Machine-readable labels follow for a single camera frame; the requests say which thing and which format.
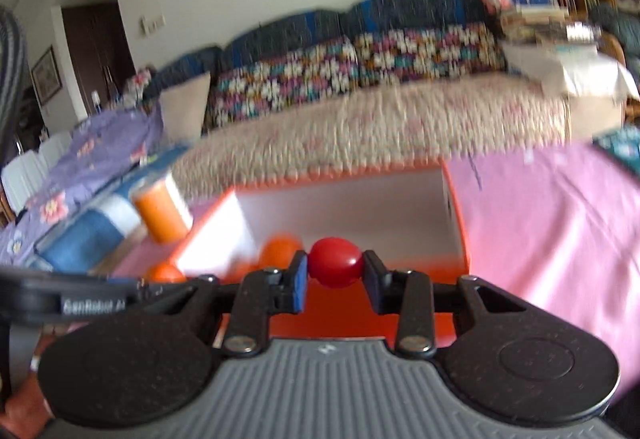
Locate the dark wooden door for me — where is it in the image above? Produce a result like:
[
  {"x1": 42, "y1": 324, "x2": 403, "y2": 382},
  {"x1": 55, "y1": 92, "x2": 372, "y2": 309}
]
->
[{"x1": 61, "y1": 3, "x2": 137, "y2": 120}]

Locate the pink tablecloth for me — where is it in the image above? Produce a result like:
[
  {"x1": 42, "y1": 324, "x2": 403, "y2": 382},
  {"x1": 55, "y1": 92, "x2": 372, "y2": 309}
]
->
[{"x1": 112, "y1": 139, "x2": 640, "y2": 425}]

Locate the orange white cup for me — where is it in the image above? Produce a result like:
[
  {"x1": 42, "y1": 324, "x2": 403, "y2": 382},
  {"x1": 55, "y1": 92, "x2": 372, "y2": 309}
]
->
[{"x1": 132, "y1": 173, "x2": 194, "y2": 244}]

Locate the black braided cable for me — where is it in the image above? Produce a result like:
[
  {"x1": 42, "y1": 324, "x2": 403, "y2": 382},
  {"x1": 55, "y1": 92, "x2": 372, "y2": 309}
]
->
[{"x1": 0, "y1": 4, "x2": 26, "y2": 160}]

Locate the grey blue cushion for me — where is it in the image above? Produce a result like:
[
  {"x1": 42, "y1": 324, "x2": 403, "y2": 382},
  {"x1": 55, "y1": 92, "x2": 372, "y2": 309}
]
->
[{"x1": 587, "y1": 4, "x2": 640, "y2": 50}]

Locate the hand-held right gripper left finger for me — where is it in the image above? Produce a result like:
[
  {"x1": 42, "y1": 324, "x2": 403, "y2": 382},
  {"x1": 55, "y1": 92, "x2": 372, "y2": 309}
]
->
[{"x1": 137, "y1": 250, "x2": 308, "y2": 357}]

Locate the red tomato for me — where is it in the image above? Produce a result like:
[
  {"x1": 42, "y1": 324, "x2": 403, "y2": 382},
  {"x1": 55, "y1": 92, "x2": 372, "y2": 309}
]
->
[{"x1": 307, "y1": 237, "x2": 365, "y2": 289}]

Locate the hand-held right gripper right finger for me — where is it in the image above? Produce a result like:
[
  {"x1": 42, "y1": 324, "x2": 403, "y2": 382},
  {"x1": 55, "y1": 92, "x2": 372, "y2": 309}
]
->
[{"x1": 362, "y1": 250, "x2": 531, "y2": 360}]

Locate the teal book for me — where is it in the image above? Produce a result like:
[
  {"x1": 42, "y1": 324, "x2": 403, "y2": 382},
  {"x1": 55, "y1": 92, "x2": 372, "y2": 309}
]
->
[{"x1": 592, "y1": 124, "x2": 640, "y2": 170}]

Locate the group of small oranges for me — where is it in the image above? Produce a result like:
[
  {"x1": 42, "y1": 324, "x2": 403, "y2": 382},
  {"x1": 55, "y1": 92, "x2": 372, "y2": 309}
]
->
[{"x1": 145, "y1": 235, "x2": 306, "y2": 285}]

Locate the floral cushion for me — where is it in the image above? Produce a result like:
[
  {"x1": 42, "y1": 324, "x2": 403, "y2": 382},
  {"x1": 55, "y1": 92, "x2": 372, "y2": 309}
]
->
[
  {"x1": 207, "y1": 44, "x2": 361, "y2": 130},
  {"x1": 352, "y1": 21, "x2": 506, "y2": 87}
]

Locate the stack of books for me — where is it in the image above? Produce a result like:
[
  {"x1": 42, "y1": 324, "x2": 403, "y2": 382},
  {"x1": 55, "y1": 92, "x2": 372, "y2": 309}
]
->
[{"x1": 477, "y1": 0, "x2": 601, "y2": 44}]

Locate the white covered side table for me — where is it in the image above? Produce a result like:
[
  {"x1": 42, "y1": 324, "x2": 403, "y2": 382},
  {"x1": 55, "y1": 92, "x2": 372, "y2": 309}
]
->
[{"x1": 502, "y1": 41, "x2": 640, "y2": 140}]

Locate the small framed picture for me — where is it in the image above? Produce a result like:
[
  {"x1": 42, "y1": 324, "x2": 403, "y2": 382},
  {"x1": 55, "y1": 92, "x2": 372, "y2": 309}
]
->
[{"x1": 31, "y1": 46, "x2": 63, "y2": 107}]

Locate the orange cardboard box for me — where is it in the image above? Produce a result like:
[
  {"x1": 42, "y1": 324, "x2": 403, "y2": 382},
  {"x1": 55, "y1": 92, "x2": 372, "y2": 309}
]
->
[{"x1": 172, "y1": 161, "x2": 471, "y2": 352}]

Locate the beige pillow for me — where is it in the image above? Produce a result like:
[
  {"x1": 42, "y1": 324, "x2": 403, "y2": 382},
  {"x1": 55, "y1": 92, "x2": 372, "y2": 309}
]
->
[{"x1": 159, "y1": 71, "x2": 212, "y2": 142}]

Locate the blue sofa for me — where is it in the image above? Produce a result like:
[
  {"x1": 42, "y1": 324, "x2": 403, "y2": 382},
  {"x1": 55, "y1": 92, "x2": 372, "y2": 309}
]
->
[{"x1": 142, "y1": 0, "x2": 501, "y2": 130}]

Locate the white chair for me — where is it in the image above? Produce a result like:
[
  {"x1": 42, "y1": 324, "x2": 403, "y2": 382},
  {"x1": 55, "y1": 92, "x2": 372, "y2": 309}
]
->
[{"x1": 1, "y1": 131, "x2": 73, "y2": 214}]

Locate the wall switch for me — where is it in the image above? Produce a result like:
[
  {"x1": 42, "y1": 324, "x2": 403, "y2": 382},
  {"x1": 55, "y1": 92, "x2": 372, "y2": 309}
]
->
[{"x1": 140, "y1": 14, "x2": 166, "y2": 36}]

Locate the person's left hand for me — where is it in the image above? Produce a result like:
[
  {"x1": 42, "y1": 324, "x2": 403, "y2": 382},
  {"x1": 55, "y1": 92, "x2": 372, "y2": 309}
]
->
[{"x1": 0, "y1": 386, "x2": 53, "y2": 439}]

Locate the purple floral sheet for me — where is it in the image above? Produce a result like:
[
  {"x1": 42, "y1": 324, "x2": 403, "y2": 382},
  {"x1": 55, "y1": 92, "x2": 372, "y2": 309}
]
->
[{"x1": 0, "y1": 109, "x2": 166, "y2": 270}]

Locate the blue white striped cloth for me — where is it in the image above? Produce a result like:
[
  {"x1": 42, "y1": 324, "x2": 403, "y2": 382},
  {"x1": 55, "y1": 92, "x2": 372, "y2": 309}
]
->
[{"x1": 35, "y1": 146, "x2": 191, "y2": 275}]

